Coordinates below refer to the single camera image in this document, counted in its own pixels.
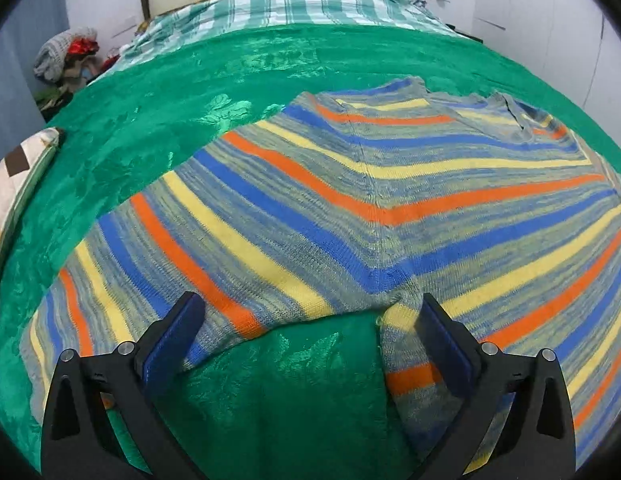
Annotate pile of clothes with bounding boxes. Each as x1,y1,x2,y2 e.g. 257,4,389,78
33,27,101,111

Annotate brown white patterned pillow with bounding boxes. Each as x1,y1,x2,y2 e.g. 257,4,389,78
0,127,66,311

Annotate striped knitted sweater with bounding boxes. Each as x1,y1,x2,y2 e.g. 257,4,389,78
20,76,621,471

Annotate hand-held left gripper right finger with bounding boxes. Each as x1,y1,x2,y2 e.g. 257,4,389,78
413,292,577,480

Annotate white wardrobe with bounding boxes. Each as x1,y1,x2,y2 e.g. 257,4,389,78
473,0,621,131

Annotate green checked bed sheet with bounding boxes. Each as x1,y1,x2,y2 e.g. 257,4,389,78
93,0,471,83

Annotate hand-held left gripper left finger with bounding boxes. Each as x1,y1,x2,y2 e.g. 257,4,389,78
40,291,208,480

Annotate green floral blanket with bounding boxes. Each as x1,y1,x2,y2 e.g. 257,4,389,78
0,22,621,480

